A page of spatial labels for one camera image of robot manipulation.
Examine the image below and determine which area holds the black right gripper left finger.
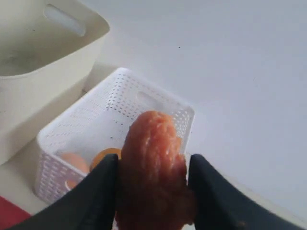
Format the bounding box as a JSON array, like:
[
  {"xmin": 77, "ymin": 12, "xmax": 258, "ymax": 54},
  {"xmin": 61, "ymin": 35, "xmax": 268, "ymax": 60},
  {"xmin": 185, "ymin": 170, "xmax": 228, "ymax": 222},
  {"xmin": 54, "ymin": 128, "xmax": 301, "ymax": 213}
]
[{"xmin": 18, "ymin": 154, "xmax": 118, "ymax": 230}]

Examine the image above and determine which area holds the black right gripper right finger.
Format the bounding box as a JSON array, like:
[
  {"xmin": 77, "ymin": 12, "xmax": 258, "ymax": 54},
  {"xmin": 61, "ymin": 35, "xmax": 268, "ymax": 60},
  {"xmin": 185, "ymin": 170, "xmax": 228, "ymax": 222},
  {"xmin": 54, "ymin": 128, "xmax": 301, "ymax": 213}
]
[{"xmin": 188, "ymin": 154, "xmax": 300, "ymax": 230}]

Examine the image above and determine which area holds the brown egg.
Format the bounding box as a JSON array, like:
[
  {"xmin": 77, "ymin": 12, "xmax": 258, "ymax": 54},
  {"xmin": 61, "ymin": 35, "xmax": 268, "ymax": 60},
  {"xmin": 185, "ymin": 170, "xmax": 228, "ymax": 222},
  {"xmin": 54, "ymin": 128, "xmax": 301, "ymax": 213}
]
[{"xmin": 61, "ymin": 152, "xmax": 90, "ymax": 174}]

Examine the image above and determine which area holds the yellow lemon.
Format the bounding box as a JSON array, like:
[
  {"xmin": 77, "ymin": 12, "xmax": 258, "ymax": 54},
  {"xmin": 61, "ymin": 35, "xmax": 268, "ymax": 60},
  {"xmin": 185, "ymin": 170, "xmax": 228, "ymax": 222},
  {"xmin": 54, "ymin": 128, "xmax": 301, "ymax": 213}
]
[{"xmin": 90, "ymin": 148, "xmax": 121, "ymax": 171}]

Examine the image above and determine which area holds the orange fried chicken piece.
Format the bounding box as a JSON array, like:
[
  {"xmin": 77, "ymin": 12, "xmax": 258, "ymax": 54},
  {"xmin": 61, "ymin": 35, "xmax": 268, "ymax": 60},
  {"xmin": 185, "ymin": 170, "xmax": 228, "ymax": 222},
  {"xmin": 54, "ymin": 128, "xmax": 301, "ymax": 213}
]
[{"xmin": 116, "ymin": 111, "xmax": 196, "ymax": 230}]

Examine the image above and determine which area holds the red tablecloth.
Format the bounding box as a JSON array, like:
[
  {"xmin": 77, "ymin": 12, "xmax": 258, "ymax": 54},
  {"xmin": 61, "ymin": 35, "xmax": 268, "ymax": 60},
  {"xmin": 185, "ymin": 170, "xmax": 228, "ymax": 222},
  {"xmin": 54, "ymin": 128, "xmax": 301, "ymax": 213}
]
[{"xmin": 0, "ymin": 196, "xmax": 31, "ymax": 230}]

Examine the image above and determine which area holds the white perforated plastic basket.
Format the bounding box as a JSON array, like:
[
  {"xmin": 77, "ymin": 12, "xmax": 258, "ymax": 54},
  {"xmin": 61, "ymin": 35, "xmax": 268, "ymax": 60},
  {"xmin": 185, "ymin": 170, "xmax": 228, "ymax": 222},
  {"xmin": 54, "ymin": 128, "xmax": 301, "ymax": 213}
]
[{"xmin": 35, "ymin": 68, "xmax": 195, "ymax": 204}]

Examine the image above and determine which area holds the cream plastic bin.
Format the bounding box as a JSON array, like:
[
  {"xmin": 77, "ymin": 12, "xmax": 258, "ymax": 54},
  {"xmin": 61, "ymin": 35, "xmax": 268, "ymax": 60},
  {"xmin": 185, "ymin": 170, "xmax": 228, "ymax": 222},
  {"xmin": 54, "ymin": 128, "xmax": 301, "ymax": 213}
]
[{"xmin": 0, "ymin": 0, "xmax": 110, "ymax": 163}]

